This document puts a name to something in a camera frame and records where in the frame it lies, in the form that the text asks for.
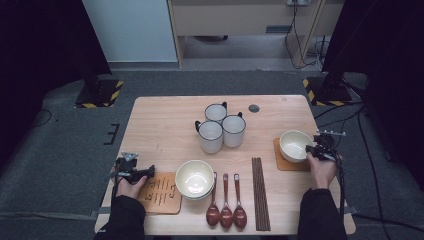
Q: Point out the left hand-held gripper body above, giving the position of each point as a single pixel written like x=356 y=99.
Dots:
x=126 y=170

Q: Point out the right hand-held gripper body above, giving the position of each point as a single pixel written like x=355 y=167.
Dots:
x=326 y=148

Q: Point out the cream ceramic bowl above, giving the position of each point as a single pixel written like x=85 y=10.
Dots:
x=195 y=178
x=293 y=146
x=203 y=198

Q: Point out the brown wooden coaster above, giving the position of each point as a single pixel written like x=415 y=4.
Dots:
x=283 y=166
x=163 y=196

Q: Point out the dark red wooden spoon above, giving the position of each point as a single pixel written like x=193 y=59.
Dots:
x=226 y=216
x=240 y=216
x=212 y=215

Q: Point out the person's right hand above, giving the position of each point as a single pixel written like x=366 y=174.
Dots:
x=323 y=173

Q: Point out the person's left hand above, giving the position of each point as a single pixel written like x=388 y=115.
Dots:
x=130 y=190

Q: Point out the black yellow striped stand base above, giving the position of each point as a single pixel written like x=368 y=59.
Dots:
x=106 y=91
x=328 y=95

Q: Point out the row of brown wooden chopsticks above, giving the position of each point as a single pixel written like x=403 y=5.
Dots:
x=260 y=193

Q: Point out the round grey table grommet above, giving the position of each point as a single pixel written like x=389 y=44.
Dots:
x=254 y=108

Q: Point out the dark curtain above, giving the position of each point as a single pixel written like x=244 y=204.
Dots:
x=40 y=50
x=393 y=66

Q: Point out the white cabinet panel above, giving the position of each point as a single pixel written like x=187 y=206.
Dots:
x=130 y=30

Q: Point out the dark object under desk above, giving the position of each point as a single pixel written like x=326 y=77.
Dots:
x=211 y=38

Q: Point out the white power strip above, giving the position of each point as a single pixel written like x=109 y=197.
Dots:
x=298 y=2

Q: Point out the light wooden desk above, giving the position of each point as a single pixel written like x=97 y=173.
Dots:
x=226 y=18

